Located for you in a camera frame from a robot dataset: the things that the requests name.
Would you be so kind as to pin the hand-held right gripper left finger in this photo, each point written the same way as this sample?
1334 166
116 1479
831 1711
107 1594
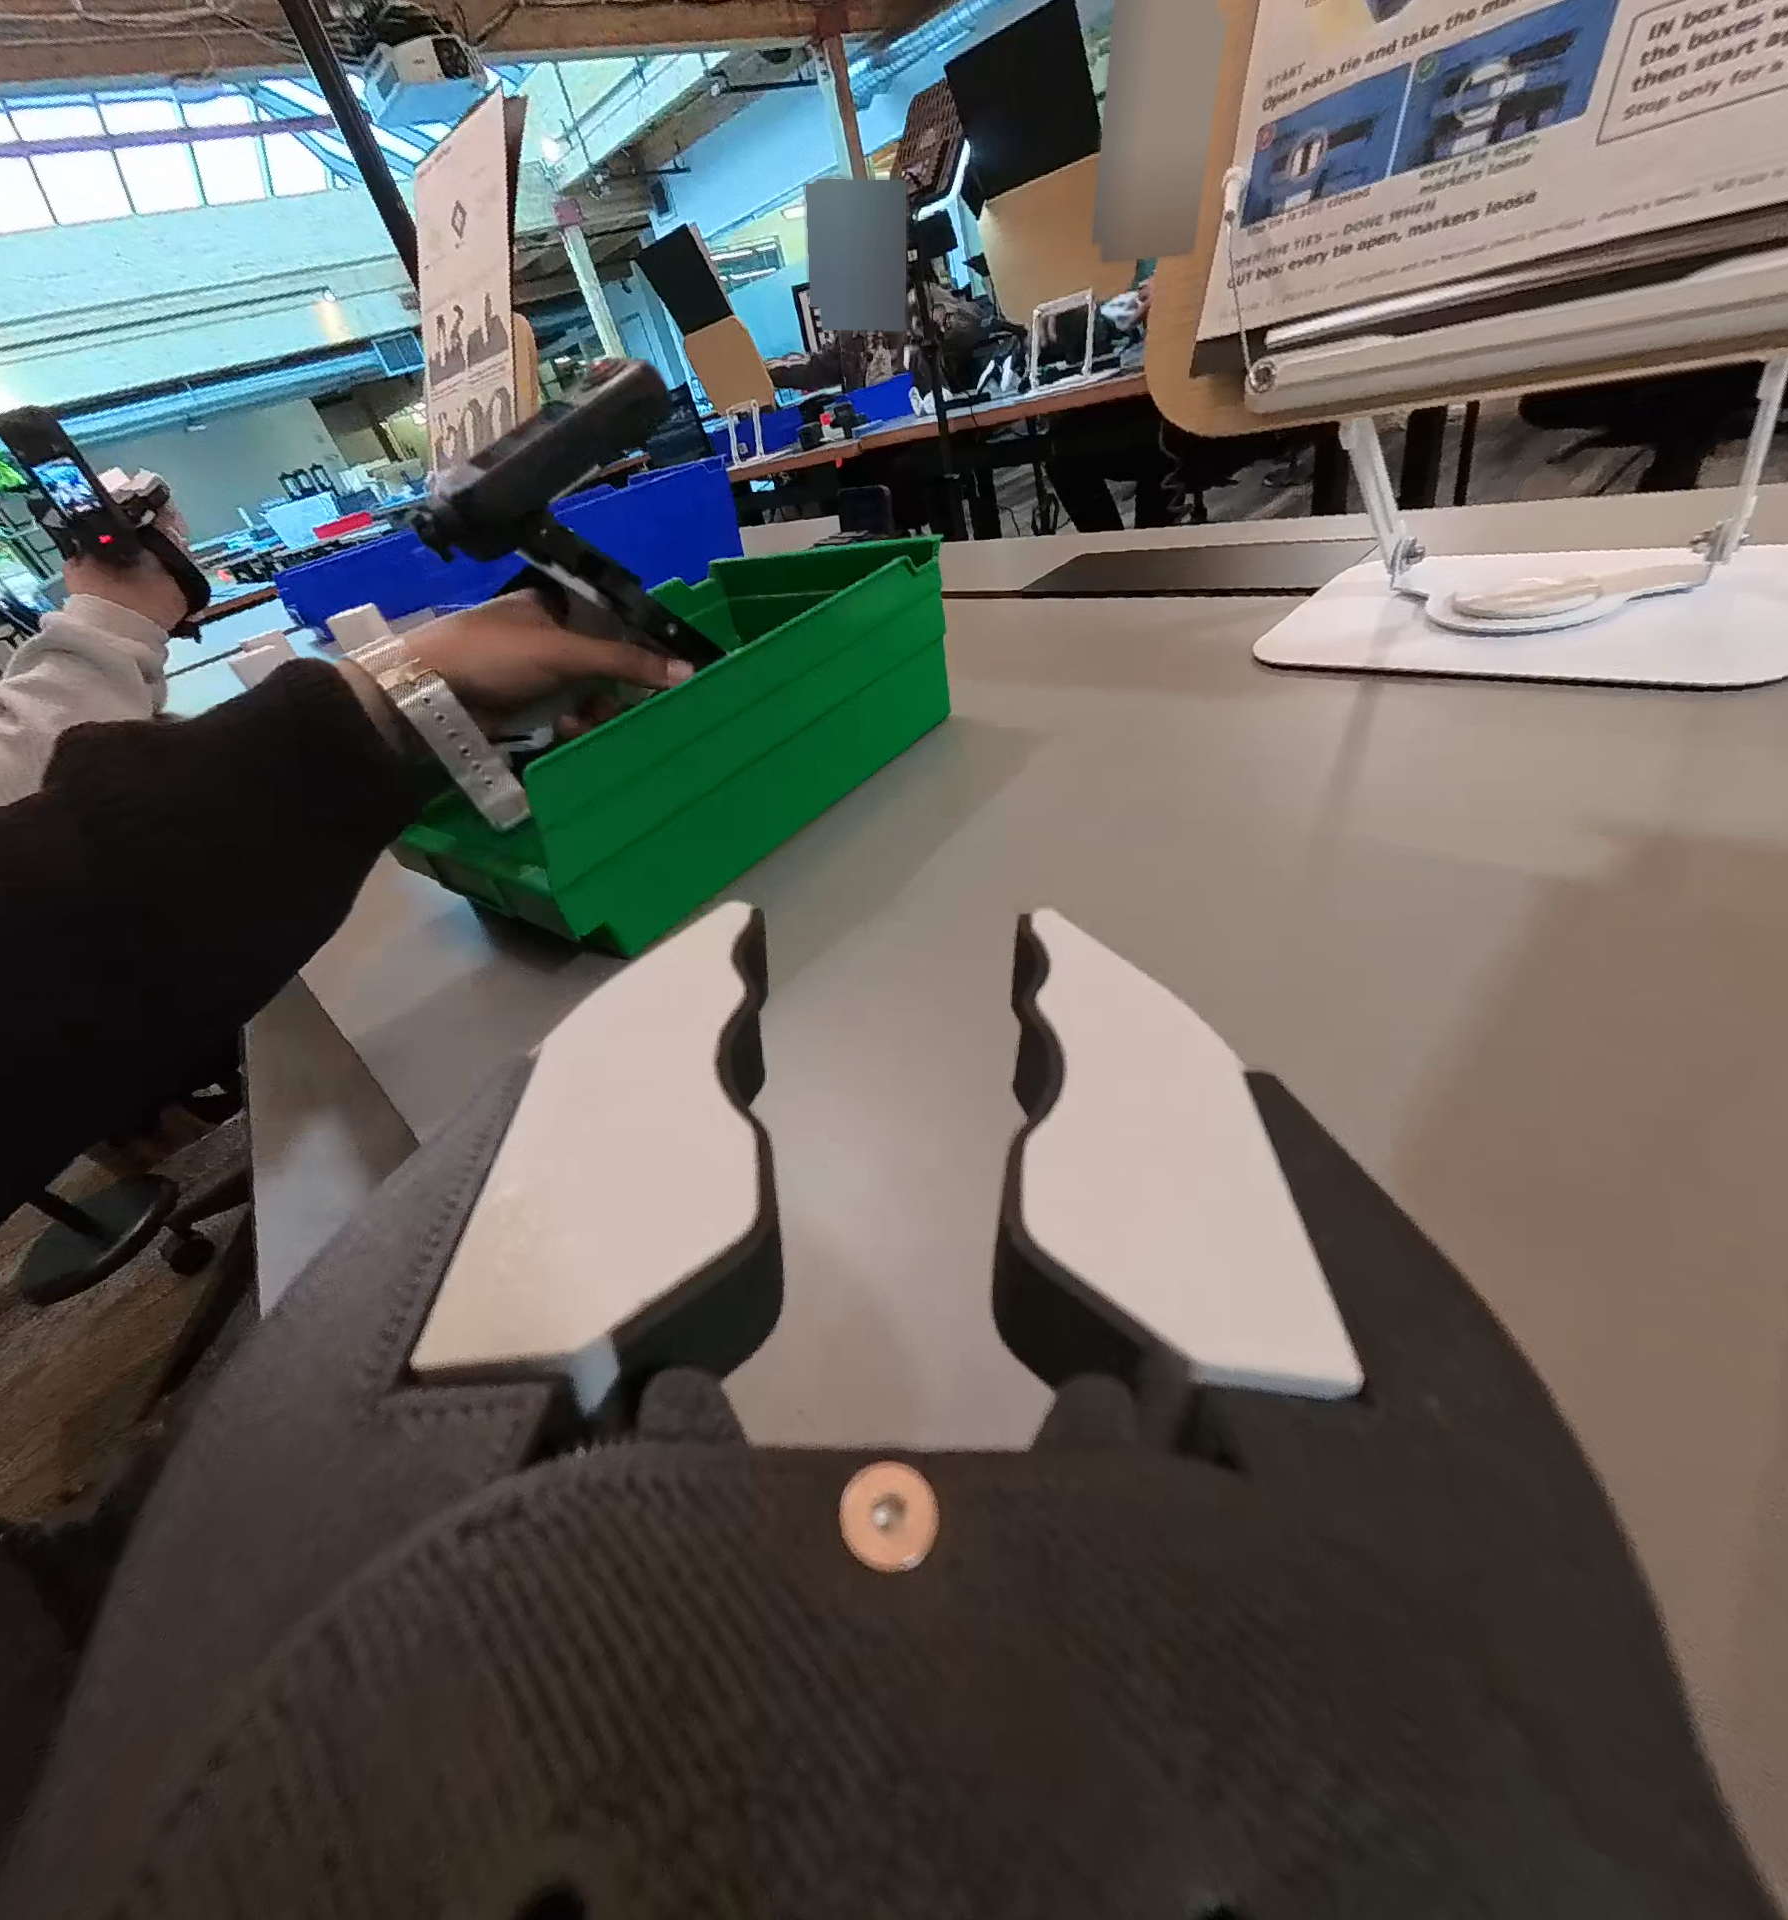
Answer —
609 1185

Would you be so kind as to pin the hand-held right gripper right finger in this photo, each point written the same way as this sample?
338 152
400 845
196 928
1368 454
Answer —
1179 1185

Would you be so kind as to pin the green plastic bin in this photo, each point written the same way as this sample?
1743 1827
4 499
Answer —
745 751

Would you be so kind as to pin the person's left forearm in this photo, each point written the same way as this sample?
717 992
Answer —
160 902

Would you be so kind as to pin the grey desk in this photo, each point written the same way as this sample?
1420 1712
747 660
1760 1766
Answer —
1284 902

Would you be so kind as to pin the person's left hand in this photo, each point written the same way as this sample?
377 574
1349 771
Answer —
534 660

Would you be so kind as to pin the blue plastic bin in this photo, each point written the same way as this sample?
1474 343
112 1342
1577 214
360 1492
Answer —
383 577
654 527

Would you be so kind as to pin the black steel pole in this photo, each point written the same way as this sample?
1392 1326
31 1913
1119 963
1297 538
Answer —
346 134

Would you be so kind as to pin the white ceiling projector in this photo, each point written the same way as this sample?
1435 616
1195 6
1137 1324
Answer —
423 61

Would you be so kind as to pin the black office chair base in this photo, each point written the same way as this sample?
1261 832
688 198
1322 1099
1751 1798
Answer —
100 1223

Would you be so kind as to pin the black monitor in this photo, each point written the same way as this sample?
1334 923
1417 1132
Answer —
1023 91

